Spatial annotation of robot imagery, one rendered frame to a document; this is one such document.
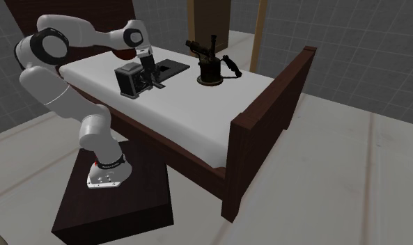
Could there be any dark red pillow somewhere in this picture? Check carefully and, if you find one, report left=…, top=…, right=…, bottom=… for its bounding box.
left=111, top=48, right=139, bottom=62

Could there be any dark wood bed white mattress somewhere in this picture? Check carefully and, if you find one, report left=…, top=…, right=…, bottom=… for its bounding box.
left=3, top=0, right=318, bottom=223

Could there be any black flat tablet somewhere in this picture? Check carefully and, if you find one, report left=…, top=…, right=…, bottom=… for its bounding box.
left=154, top=58, right=191, bottom=85

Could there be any dark robot stand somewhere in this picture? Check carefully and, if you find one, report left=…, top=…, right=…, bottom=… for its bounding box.
left=51, top=140, right=175, bottom=245

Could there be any dark brass blowtorch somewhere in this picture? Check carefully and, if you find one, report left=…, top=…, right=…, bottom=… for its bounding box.
left=185, top=34, right=243, bottom=87

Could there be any black box grey top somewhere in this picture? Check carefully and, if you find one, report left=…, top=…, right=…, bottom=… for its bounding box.
left=114, top=62, right=150, bottom=100

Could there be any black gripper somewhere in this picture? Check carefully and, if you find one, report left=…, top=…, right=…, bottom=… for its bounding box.
left=138, top=56, right=167, bottom=91

